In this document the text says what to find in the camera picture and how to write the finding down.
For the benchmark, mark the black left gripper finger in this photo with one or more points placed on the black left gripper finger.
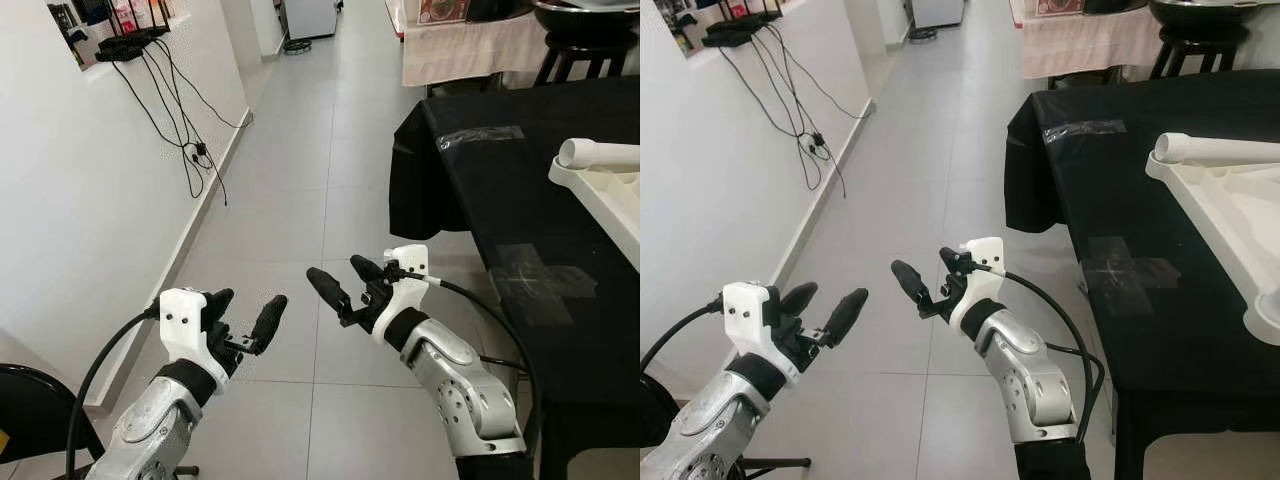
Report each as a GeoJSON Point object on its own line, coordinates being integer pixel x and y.
{"type": "Point", "coordinates": [799, 298]}
{"type": "Point", "coordinates": [845, 315]}
{"type": "Point", "coordinates": [268, 322]}
{"type": "Point", "coordinates": [217, 305]}

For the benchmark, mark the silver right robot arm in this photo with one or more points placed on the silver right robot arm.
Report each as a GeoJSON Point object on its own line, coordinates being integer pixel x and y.
{"type": "Point", "coordinates": [1030, 375]}
{"type": "Point", "coordinates": [460, 385]}

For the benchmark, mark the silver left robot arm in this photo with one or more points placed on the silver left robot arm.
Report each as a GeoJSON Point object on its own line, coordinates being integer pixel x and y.
{"type": "Point", "coordinates": [150, 430]}
{"type": "Point", "coordinates": [710, 430]}

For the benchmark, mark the black tablecloth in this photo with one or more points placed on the black tablecloth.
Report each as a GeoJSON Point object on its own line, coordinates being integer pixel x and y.
{"type": "Point", "coordinates": [480, 200]}
{"type": "Point", "coordinates": [1080, 200]}

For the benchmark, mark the clear tape strip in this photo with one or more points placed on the clear tape strip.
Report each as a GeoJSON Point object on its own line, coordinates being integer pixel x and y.
{"type": "Point", "coordinates": [1085, 130]}
{"type": "Point", "coordinates": [480, 136]}

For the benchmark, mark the white plastic table top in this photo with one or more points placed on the white plastic table top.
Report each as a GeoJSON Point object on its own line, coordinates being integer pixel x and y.
{"type": "Point", "coordinates": [1230, 210]}
{"type": "Point", "coordinates": [610, 195]}

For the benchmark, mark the black round floor base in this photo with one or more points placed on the black round floor base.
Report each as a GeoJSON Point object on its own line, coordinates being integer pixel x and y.
{"type": "Point", "coordinates": [922, 34]}
{"type": "Point", "coordinates": [297, 47]}

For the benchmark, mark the pink cloth covered table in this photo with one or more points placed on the pink cloth covered table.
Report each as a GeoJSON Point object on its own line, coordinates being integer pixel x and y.
{"type": "Point", "coordinates": [470, 50]}
{"type": "Point", "coordinates": [1085, 40]}

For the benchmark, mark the white cabinet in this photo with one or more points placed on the white cabinet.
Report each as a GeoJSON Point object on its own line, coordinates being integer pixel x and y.
{"type": "Point", "coordinates": [935, 10]}
{"type": "Point", "coordinates": [310, 18]}

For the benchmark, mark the red printed box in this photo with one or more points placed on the red printed box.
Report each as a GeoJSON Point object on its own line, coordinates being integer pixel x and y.
{"type": "Point", "coordinates": [1060, 5]}
{"type": "Point", "coordinates": [445, 10]}

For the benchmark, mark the black wooden stool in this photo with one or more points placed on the black wooden stool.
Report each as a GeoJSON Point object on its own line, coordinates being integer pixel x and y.
{"type": "Point", "coordinates": [1200, 50]}
{"type": "Point", "coordinates": [585, 60]}

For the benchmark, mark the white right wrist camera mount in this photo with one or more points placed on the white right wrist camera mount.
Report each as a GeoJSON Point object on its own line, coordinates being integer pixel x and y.
{"type": "Point", "coordinates": [405, 285]}
{"type": "Point", "coordinates": [980, 275]}

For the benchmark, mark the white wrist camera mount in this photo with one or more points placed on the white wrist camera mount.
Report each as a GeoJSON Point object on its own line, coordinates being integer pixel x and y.
{"type": "Point", "coordinates": [405, 285]}
{"type": "Point", "coordinates": [980, 275]}
{"type": "Point", "coordinates": [748, 315]}
{"type": "Point", "coordinates": [185, 325]}

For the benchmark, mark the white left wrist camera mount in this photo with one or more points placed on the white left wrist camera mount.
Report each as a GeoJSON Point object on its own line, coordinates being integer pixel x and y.
{"type": "Point", "coordinates": [748, 315]}
{"type": "Point", "coordinates": [185, 325]}

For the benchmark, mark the black wall plug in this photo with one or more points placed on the black wall plug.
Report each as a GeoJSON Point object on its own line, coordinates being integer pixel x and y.
{"type": "Point", "coordinates": [202, 151]}
{"type": "Point", "coordinates": [820, 142]}

